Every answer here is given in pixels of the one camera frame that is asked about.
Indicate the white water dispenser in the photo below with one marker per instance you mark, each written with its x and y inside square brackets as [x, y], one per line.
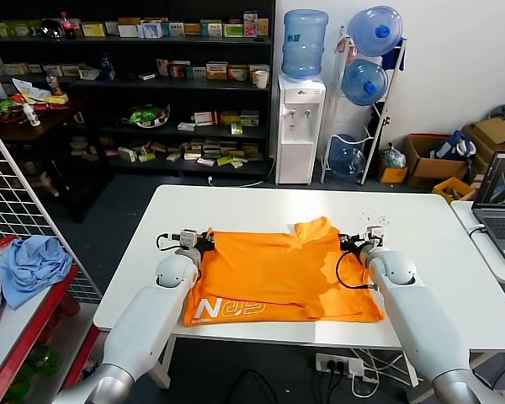
[294, 160]

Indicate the clear plastic bag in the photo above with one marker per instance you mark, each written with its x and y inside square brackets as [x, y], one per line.
[393, 157]

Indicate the small yellow box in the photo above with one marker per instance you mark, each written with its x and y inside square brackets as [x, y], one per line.
[393, 175]

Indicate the large cardboard box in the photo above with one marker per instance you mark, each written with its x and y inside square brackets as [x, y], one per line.
[492, 129]

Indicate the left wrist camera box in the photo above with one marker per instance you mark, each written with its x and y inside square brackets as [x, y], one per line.
[189, 238]

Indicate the red package pile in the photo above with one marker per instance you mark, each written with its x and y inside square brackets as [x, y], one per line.
[9, 111]

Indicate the open cardboard box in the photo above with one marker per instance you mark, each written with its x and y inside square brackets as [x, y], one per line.
[429, 168]

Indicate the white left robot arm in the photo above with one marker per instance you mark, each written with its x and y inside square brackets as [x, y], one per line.
[151, 315]

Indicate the red white snack package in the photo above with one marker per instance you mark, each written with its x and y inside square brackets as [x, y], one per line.
[0, 248]

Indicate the green plastic bottle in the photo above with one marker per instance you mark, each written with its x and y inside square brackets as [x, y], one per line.
[44, 364]

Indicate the white work table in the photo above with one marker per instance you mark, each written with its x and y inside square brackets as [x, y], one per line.
[256, 202]

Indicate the white paper cup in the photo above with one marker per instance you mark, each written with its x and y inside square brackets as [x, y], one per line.
[260, 80]

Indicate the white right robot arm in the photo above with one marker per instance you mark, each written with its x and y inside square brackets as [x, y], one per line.
[421, 320]

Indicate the red white medicine box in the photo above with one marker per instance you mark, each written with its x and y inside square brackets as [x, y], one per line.
[205, 119]

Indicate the blue printed plastic bag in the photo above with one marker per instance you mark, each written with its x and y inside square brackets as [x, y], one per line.
[86, 370]

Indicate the orange medicine box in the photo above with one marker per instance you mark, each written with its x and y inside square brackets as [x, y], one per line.
[216, 71]

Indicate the red framed white cart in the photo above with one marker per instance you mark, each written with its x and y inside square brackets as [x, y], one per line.
[12, 332]

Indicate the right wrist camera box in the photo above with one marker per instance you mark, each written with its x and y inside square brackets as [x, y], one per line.
[375, 236]

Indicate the pink medicine box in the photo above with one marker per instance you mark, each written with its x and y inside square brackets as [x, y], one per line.
[249, 25]

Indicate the dark blue bottle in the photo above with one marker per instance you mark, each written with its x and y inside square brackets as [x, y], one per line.
[107, 68]

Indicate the black rounded base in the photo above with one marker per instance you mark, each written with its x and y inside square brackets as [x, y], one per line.
[250, 389]

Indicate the light blue crumpled cloth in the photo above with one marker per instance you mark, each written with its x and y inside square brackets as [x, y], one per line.
[33, 269]

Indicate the blue water jug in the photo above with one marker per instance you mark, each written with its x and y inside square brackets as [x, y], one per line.
[363, 83]
[347, 161]
[304, 45]
[373, 30]

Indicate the white power strip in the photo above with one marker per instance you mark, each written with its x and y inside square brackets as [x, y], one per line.
[334, 364]

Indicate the scattered small crumbs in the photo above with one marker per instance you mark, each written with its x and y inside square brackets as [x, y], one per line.
[381, 219]

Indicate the cola bottle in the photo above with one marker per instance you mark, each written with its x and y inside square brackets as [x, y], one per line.
[69, 28]

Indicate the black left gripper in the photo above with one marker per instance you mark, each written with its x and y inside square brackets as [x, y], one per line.
[204, 245]

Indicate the orange t-shirt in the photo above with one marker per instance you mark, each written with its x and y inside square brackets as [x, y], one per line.
[269, 273]

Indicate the white plastic bottle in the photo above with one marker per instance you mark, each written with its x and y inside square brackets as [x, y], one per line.
[32, 118]

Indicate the dark blue hanging cloth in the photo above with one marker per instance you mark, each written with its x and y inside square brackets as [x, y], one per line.
[393, 56]

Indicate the white side table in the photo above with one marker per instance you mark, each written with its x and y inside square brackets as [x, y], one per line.
[460, 214]

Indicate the white metal jug rack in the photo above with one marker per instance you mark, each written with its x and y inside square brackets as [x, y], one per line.
[367, 163]

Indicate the white blue medicine box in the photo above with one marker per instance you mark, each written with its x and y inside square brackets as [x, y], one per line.
[151, 30]

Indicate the yellow white papers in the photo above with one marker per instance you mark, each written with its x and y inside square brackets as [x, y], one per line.
[33, 94]

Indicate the black shelf unit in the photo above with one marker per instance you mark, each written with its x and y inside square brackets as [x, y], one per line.
[235, 99]

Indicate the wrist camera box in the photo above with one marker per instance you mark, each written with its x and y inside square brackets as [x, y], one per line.
[189, 238]
[375, 236]

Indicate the yellow plastic crate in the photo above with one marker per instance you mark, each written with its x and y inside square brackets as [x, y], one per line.
[453, 189]

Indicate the grey laptop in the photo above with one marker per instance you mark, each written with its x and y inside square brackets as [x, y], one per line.
[501, 227]

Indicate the black shiny helmet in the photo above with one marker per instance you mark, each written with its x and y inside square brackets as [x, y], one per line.
[51, 29]

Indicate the purple bottle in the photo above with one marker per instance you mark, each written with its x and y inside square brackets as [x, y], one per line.
[53, 83]

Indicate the yellow white medicine box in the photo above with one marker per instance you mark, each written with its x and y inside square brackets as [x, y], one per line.
[93, 30]

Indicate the black hanging object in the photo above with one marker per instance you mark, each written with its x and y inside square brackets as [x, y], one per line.
[381, 125]

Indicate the dark wooden table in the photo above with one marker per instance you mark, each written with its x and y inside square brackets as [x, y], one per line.
[54, 124]

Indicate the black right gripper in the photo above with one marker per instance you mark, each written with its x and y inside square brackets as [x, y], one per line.
[358, 244]

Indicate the green white bowl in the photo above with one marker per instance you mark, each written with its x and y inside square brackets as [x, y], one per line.
[145, 118]

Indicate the blue white bag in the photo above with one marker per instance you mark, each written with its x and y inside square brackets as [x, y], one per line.
[453, 146]

